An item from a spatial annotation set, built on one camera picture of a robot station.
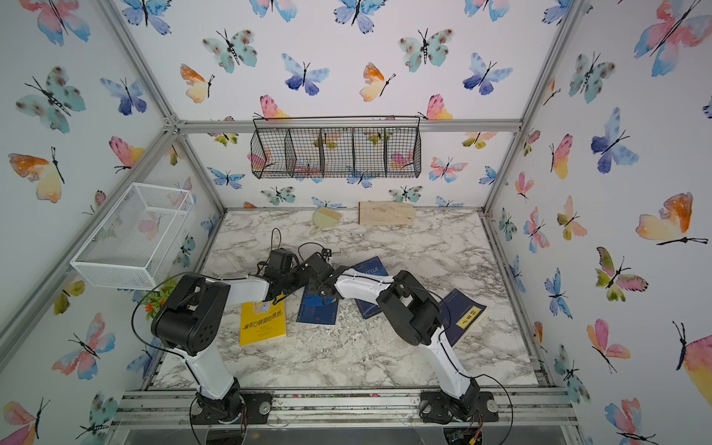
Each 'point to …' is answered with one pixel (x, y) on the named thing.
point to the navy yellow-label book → (459, 312)
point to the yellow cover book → (262, 321)
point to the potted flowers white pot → (154, 301)
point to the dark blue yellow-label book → (317, 309)
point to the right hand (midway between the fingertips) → (319, 283)
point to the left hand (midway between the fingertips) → (314, 272)
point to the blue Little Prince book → (373, 265)
